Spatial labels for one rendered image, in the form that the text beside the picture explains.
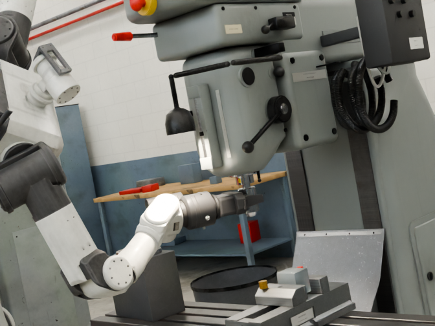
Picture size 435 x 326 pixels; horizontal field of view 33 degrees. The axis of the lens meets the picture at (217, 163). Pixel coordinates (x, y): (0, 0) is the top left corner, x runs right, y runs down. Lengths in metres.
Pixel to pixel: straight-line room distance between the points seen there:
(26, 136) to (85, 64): 7.71
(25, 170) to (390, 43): 0.92
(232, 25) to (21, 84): 0.52
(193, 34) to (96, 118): 7.55
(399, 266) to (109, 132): 7.25
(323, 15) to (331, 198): 0.54
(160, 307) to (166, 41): 0.80
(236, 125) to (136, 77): 6.88
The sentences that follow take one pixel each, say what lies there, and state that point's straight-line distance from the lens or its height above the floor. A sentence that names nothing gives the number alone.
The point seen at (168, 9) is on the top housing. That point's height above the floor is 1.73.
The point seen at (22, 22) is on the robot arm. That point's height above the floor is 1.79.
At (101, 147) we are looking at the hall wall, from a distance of 9.36.
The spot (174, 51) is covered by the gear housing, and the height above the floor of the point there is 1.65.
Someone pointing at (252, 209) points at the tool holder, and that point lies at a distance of 1.92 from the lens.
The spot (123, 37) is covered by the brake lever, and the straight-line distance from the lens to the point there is 1.84.
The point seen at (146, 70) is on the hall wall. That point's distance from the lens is 8.53.
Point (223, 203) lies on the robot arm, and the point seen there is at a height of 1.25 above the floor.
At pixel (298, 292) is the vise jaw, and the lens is 1.83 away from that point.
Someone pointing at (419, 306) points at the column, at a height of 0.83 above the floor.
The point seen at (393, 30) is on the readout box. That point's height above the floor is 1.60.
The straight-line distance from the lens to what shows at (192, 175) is 7.71.
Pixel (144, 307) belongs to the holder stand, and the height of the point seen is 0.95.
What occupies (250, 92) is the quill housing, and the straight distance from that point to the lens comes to 1.85.
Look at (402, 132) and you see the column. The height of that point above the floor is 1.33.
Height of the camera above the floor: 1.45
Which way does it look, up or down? 3 degrees down
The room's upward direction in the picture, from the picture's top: 10 degrees counter-clockwise
